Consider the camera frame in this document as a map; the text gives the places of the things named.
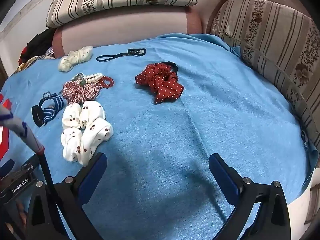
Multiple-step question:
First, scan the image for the red polka dot scrunchie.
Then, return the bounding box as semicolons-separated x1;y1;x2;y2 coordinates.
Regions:
135;62;184;104

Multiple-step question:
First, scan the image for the red bead bracelet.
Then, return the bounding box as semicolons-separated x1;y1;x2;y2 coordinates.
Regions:
99;75;115;90

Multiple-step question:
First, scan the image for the black elastic hair tie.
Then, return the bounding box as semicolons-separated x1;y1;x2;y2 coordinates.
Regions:
96;48;148;62

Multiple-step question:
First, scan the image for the large white pearl bracelet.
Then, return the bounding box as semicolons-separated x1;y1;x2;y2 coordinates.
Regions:
84;72;104;84

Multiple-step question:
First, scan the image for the white blue wrapped cable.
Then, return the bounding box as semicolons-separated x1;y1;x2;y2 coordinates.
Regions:
0;103;46;155

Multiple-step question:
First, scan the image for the black hair band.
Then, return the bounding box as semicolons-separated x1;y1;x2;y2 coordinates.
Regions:
162;61;178;74

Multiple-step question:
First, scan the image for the red plaid scrunchie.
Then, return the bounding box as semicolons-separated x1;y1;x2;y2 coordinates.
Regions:
62;81;101;105

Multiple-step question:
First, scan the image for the white dotted scrunchie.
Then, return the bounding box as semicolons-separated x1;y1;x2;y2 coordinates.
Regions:
61;101;114;166

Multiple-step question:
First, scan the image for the red tray box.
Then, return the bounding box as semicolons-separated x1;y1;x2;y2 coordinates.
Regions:
0;94;12;160

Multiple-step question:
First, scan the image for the striped floral cushion right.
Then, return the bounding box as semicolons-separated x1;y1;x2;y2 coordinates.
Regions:
210;0;319;148

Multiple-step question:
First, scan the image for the dark clothes pile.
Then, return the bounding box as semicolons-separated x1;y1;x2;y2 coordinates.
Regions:
18;28;55;64

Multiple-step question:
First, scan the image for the blue towel bedspread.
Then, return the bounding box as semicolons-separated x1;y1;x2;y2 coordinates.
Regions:
1;34;310;239

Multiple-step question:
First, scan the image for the blue striped hair bow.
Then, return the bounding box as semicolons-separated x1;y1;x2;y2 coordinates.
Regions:
31;92;65;127

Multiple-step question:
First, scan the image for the cream white scrunchie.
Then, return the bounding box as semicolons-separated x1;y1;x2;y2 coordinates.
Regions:
58;46;93;72

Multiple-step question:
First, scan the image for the pink folded quilt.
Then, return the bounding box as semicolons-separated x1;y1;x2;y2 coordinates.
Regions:
53;5;202;58

